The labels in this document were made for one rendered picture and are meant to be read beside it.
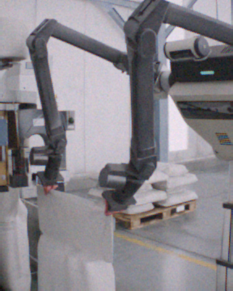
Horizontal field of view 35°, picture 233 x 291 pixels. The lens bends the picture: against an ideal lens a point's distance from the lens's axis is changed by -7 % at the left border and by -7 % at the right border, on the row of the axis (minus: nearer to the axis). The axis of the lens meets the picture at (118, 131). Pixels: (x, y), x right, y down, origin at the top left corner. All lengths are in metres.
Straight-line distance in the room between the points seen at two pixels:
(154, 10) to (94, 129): 5.94
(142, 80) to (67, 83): 5.54
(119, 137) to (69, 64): 1.67
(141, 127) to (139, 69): 0.16
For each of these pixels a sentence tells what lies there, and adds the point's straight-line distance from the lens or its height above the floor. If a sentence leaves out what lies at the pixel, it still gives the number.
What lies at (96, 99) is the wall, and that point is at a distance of 6.78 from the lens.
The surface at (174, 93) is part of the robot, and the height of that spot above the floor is 1.39.
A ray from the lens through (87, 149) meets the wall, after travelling 6.70.
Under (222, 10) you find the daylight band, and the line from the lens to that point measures 10.08.
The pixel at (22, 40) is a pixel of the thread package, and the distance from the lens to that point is 1.42.
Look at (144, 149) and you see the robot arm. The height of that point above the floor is 1.22.
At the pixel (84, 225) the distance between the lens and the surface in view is 1.35.
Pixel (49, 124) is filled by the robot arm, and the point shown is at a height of 1.28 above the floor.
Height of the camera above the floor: 1.33
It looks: 3 degrees down
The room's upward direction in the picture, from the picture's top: straight up
